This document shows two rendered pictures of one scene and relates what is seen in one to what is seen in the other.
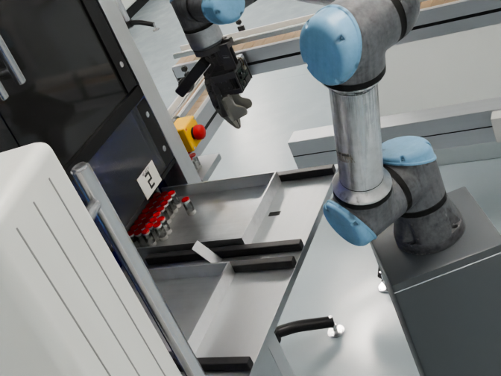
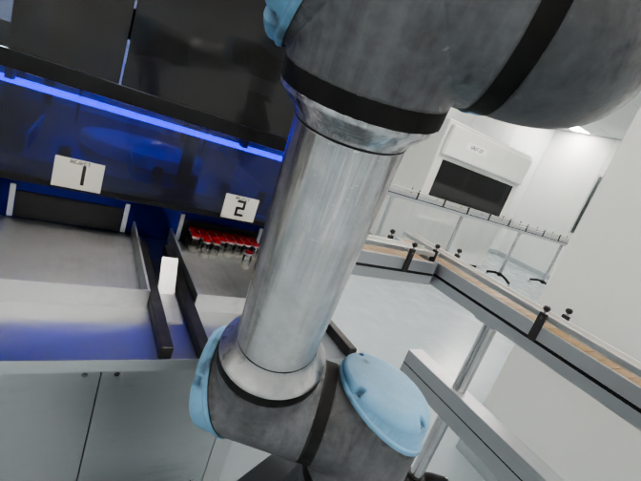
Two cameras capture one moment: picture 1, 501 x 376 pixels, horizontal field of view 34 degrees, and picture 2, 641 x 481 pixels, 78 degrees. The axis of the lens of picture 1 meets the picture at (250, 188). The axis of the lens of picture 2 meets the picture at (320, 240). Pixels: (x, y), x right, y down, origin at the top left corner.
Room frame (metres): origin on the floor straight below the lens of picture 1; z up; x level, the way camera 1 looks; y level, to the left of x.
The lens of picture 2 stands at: (1.02, -0.37, 1.25)
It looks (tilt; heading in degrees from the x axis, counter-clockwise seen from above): 14 degrees down; 24
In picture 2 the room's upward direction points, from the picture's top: 20 degrees clockwise
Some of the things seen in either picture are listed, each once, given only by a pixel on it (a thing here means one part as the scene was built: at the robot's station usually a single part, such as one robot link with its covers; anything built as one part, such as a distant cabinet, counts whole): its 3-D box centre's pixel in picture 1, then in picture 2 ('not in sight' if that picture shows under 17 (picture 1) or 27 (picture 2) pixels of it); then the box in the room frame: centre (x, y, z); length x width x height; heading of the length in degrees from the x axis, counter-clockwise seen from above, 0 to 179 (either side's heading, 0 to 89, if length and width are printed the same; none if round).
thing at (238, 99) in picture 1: (240, 105); not in sight; (1.72, -0.06, 1.13); 0.06 x 0.03 x 0.09; 59
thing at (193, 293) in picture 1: (142, 313); (65, 249); (1.45, 0.32, 0.90); 0.34 x 0.26 x 0.04; 58
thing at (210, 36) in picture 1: (204, 35); not in sight; (1.71, -0.04, 1.31); 0.08 x 0.08 x 0.05
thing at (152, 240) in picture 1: (162, 218); (225, 247); (1.80, 0.23, 0.90); 0.18 x 0.02 x 0.05; 148
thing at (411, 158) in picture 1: (407, 171); (364, 423); (1.44, -0.31, 0.96); 0.13 x 0.12 x 0.14; 116
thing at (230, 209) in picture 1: (200, 215); (237, 269); (1.74, 0.14, 0.90); 0.34 x 0.26 x 0.04; 58
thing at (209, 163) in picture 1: (190, 171); not in sight; (2.05, 0.13, 0.87); 0.14 x 0.13 x 0.02; 58
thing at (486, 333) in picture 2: not in sight; (448, 408); (2.52, -0.42, 0.46); 0.09 x 0.09 x 0.77; 58
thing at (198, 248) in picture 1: (226, 252); (171, 288); (1.52, 0.11, 0.91); 0.14 x 0.03 x 0.06; 57
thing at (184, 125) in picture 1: (183, 134); not in sight; (2.02, 0.11, 0.99); 0.08 x 0.07 x 0.07; 58
